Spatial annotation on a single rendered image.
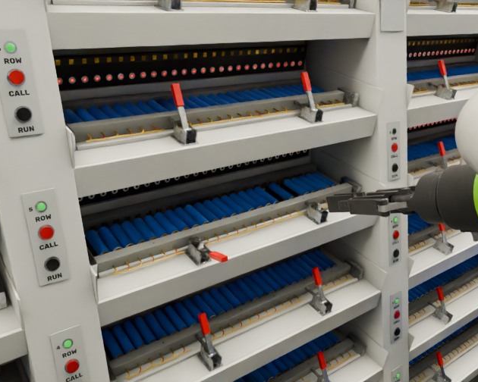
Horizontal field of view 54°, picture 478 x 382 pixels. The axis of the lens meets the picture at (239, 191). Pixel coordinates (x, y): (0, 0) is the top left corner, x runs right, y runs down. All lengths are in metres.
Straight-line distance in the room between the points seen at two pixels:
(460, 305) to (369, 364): 0.39
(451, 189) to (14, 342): 0.60
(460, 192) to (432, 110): 0.50
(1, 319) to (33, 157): 0.22
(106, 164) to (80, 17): 0.19
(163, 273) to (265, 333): 0.27
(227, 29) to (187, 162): 0.21
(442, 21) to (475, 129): 0.67
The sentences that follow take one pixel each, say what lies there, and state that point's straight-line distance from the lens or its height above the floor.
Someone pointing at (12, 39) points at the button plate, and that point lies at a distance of 0.63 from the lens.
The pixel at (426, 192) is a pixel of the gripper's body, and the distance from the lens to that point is 0.71.
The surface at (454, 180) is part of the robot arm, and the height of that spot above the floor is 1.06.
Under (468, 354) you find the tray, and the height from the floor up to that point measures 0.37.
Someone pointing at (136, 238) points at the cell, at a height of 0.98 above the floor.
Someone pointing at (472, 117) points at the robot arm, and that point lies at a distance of 0.53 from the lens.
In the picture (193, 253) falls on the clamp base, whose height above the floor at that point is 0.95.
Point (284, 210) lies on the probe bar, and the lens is 0.90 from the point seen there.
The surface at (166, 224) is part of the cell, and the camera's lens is 0.82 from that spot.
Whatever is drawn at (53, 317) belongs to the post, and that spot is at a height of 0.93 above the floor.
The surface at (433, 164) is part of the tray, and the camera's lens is 1.26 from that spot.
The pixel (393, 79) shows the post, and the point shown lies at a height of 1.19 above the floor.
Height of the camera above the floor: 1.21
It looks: 13 degrees down
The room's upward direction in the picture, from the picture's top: 5 degrees counter-clockwise
